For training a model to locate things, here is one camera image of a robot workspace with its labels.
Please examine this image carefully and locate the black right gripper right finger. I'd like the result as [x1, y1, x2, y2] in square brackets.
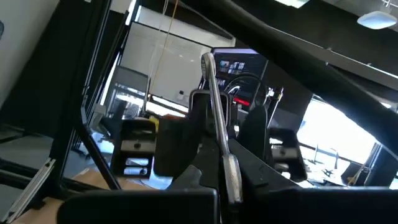
[228, 138, 398, 224]

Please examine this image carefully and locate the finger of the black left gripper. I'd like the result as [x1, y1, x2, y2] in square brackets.
[238, 105, 269, 164]
[154, 116, 201, 178]

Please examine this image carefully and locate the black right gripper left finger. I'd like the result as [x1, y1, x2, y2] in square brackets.
[57, 136, 222, 224]

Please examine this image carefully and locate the chrome combination wrench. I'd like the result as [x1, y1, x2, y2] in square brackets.
[200, 52, 244, 206]

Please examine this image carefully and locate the white board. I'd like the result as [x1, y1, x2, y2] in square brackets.
[119, 6, 234, 105]

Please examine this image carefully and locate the orange block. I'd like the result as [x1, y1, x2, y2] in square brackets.
[161, 113, 188, 121]

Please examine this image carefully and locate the computer monitor with lit screen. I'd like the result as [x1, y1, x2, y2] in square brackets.
[211, 47, 270, 108]

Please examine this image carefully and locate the silver aluminium extrusion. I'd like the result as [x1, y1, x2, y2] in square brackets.
[1, 157, 57, 224]

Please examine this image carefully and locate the large black panel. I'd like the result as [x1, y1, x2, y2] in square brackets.
[0, 0, 103, 141]

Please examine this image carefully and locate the white ceiling light panel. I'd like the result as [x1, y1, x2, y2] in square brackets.
[275, 0, 311, 9]
[356, 11, 398, 30]

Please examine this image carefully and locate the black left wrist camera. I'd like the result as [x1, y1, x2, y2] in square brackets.
[188, 89, 233, 138]

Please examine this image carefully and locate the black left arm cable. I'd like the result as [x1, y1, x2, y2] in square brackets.
[223, 72, 270, 108]

